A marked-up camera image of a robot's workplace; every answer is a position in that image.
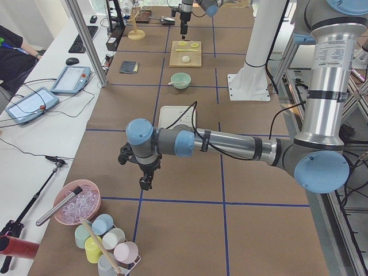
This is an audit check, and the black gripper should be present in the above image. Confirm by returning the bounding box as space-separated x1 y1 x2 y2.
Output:
136 156 162 191
180 11 190 40

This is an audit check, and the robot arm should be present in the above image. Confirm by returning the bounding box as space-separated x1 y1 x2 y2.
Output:
172 1 290 68
118 1 367 194

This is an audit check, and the white steamed bun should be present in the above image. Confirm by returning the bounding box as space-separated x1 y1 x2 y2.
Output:
181 55 191 63

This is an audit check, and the light green bowl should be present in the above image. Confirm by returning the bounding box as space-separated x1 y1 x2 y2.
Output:
170 72 191 89

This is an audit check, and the pink bowl of ice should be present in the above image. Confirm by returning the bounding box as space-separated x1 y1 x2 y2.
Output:
53 179 101 225

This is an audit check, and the lower lemon slice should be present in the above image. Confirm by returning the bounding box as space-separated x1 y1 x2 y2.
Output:
178 41 188 47

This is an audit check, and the yellow plastic knife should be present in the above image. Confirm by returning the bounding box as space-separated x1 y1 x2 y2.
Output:
175 48 198 52

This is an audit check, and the bamboo cutting board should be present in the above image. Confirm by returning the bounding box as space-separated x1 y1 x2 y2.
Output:
169 40 202 68

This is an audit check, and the metal scoop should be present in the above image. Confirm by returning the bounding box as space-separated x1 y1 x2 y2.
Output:
150 16 175 26

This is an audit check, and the dark wooden tray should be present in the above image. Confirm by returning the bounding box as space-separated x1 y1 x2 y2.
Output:
136 10 152 24

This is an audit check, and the wooden mug tree stand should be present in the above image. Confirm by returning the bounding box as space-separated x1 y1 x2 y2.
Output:
128 1 145 40

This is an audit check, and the blue plastic cup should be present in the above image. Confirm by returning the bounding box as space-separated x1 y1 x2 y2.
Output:
91 213 114 235

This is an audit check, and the white plastic cup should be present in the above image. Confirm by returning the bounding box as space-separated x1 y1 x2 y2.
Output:
102 228 125 250

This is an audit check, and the pink plastic cup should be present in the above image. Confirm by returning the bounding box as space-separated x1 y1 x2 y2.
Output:
113 241 139 264

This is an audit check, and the black box on table edge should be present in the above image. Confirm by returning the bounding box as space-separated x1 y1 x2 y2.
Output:
106 27 125 52

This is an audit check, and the white bear serving tray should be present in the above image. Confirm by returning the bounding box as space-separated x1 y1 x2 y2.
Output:
158 106 196 129

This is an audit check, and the green plastic cup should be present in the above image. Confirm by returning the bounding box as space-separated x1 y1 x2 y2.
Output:
74 225 90 249

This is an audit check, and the yellow plastic cup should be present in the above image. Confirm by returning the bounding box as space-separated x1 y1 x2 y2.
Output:
85 236 103 264

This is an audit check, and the grey plastic cup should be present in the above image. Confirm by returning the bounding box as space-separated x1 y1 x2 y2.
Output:
97 255 116 276

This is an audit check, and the black keyboard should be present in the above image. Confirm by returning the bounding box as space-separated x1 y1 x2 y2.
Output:
68 25 99 54

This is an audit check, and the black computer mouse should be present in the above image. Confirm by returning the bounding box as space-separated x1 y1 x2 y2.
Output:
66 57 79 66

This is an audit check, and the far teach pendant tablet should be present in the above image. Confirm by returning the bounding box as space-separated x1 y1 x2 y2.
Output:
51 66 91 95

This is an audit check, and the teach pendant tablet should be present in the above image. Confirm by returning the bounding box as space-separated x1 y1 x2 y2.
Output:
5 87 59 124
51 66 91 95

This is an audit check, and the near teach pendant tablet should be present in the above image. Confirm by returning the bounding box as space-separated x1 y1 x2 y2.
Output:
5 87 59 124

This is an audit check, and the black tripod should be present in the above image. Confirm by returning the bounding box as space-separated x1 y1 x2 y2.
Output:
0 155 68 273

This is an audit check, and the red cylinder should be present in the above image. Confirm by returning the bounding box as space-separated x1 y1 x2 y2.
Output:
1 235 39 259

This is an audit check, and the seated person in black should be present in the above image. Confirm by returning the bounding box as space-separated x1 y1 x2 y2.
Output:
1 25 43 95

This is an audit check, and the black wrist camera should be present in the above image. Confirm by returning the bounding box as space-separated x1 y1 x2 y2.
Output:
118 142 137 165

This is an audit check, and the wooden cup rack handle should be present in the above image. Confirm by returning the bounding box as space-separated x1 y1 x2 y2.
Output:
80 219 122 275

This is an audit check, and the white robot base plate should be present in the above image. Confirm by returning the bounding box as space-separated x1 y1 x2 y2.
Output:
227 73 270 101

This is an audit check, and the aluminium frame post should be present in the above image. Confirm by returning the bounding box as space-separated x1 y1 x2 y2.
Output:
65 0 108 87

